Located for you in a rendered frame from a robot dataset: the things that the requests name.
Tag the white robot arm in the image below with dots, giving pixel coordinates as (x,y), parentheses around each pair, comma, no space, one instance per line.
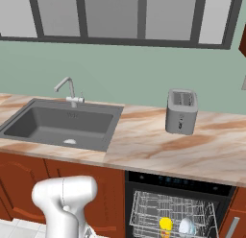
(64,197)

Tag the red-brown cupboard door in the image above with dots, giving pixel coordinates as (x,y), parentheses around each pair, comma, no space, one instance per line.
(238,203)
(105,197)
(19,184)

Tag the black dishwasher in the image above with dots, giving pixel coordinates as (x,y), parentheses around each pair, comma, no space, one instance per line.
(179,181)

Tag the yellow cup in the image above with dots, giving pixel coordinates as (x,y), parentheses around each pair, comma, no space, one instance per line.
(166,225)

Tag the white and blue bowl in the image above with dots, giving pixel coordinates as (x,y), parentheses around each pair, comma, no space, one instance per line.
(186,226)

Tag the grey toaster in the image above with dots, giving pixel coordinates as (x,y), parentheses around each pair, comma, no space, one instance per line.
(181,115)

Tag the silver tap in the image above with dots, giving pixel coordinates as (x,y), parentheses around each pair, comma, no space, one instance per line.
(71,88)

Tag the dark grey sink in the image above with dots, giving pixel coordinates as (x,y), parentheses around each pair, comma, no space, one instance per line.
(61,125)

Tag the dark grey framed window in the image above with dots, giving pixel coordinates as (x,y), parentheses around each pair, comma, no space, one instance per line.
(141,41)

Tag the red-brown wall cupboard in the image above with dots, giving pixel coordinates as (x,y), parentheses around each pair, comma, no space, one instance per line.
(243,43)

